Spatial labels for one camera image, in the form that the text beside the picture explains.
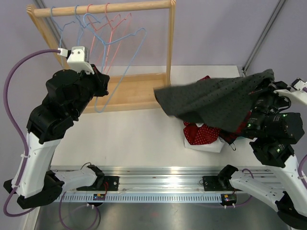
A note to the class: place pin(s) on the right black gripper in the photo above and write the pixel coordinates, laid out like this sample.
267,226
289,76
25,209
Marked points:
268,89

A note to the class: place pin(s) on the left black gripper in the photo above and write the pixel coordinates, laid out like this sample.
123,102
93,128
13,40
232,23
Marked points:
101,80

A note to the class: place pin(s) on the grey dotted skirt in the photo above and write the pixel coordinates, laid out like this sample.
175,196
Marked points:
217,102

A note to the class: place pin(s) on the blue wire hanger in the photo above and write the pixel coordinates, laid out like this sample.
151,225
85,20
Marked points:
60,29
81,31
118,37

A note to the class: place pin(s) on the red plaid skirt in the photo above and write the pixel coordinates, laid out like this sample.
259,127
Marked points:
230,137

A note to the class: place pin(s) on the white skirt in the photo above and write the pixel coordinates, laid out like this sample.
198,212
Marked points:
215,147

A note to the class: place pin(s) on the red dotted skirt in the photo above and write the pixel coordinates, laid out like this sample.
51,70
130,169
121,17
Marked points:
200,133

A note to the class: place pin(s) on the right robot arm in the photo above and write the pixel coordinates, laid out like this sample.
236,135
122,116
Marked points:
273,131

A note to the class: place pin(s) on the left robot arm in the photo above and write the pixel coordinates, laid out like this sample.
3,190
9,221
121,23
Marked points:
68,94

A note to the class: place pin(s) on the wooden clothes rack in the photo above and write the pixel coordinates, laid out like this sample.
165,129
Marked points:
133,92

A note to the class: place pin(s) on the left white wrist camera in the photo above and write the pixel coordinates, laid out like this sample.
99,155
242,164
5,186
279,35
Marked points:
77,59

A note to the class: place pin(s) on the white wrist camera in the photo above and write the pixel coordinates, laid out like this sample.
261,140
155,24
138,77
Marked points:
77,59
297,92

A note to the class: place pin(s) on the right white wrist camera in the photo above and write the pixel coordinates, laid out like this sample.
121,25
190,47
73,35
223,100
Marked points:
297,92

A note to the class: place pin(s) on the aluminium frame post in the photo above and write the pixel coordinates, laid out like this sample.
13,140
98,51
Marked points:
263,35

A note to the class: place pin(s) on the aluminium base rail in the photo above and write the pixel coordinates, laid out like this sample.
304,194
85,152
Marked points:
160,179

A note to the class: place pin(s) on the white slotted cable duct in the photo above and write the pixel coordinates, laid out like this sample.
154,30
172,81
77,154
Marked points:
141,198

